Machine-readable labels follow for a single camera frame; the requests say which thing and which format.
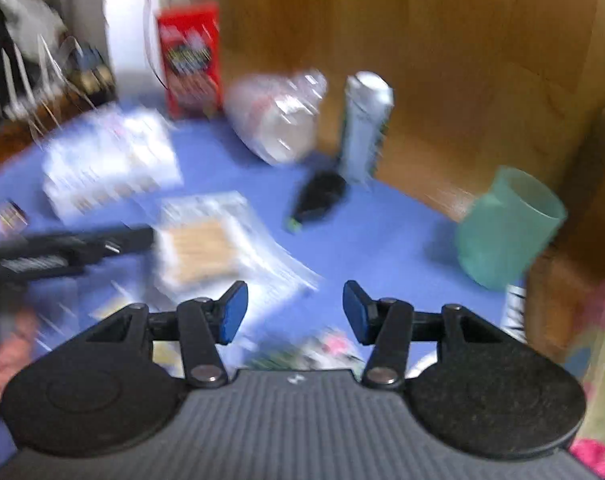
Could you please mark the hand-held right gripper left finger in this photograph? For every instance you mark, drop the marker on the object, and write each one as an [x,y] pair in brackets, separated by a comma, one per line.
[234,310]

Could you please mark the white tissue pack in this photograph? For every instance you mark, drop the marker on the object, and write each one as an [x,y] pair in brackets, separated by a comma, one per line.
[112,165]

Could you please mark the green plastic cup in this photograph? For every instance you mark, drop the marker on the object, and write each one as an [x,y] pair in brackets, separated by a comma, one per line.
[505,230]

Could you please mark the small black bottle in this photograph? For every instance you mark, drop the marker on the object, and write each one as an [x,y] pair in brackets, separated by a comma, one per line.
[320,195]

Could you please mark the clear biscuit packet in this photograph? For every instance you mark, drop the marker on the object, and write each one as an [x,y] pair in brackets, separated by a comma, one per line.
[207,250]

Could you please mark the red cereal box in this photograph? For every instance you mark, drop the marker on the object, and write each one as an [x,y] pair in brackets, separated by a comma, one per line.
[188,60]

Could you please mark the white drink carton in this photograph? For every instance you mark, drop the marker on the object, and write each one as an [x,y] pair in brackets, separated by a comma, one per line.
[365,125]

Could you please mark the person's left hand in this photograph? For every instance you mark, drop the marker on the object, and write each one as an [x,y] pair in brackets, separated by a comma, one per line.
[7,360]

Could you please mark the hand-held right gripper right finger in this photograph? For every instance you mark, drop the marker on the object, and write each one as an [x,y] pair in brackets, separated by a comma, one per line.
[355,310]

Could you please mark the pink tin box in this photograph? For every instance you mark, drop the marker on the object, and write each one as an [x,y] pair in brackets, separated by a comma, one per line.
[602,375]

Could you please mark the brown chair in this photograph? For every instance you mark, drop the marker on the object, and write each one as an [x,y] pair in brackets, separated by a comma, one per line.
[602,170]

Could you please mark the green patterned packet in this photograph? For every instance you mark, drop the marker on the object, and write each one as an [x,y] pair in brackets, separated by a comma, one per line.
[302,352]

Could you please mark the blue tablecloth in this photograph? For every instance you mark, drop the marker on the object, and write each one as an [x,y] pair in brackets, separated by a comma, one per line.
[387,240]

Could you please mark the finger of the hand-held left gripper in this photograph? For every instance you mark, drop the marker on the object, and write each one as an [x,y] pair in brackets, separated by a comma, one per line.
[127,240]

